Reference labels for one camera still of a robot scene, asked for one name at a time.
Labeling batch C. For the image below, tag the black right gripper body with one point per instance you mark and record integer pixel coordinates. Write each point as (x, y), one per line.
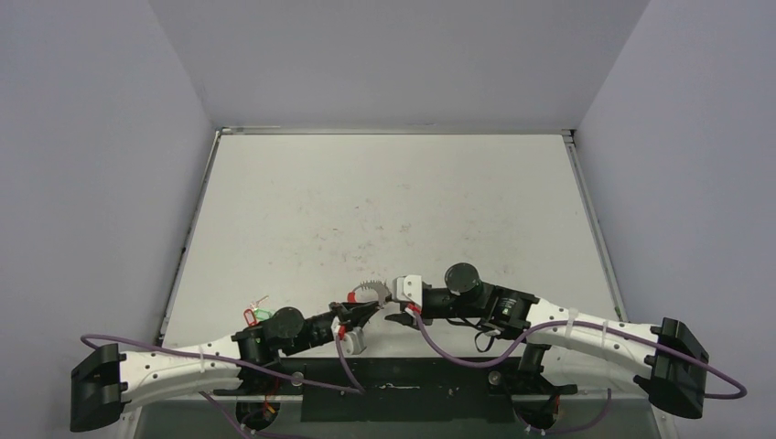
(431, 307)

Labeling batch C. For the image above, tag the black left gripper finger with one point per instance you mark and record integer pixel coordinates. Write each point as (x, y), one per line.
(354, 309)
(349, 322)

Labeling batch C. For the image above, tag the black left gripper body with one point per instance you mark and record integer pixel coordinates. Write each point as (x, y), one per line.
(317, 331)

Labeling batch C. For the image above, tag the red key tag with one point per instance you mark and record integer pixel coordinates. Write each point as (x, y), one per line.
(250, 317)

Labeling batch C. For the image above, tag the silver key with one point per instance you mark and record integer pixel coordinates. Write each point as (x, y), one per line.
(257, 303)

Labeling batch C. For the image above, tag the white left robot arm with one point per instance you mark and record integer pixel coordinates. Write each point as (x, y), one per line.
(110, 381)

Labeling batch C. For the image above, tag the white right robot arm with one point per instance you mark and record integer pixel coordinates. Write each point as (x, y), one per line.
(664, 362)

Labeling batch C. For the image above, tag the green key tag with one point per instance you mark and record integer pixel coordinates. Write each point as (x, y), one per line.
(261, 314)

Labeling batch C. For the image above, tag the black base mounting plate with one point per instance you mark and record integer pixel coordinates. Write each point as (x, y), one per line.
(415, 390)

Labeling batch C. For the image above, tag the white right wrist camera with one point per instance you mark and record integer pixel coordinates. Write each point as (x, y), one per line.
(407, 289)

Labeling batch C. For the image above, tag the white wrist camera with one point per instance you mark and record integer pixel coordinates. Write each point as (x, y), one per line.
(407, 289)
(352, 341)

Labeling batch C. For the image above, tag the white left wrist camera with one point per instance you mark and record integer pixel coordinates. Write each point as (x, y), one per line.
(352, 341)

